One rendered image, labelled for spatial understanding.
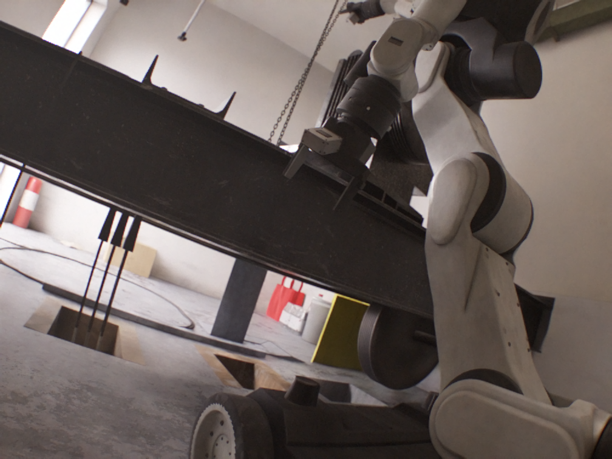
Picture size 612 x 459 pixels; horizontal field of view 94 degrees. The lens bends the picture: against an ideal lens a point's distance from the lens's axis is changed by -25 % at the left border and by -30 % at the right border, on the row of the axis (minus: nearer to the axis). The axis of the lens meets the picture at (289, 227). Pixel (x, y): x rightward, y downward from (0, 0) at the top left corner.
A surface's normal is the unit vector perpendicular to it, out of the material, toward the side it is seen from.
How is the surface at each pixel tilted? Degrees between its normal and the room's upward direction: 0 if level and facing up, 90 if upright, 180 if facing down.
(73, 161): 90
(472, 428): 90
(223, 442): 90
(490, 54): 113
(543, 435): 90
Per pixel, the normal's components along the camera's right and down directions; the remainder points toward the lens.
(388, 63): -0.42, -0.15
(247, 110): 0.46, 0.03
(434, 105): -0.73, 0.00
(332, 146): 0.71, 0.55
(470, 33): -0.82, -0.35
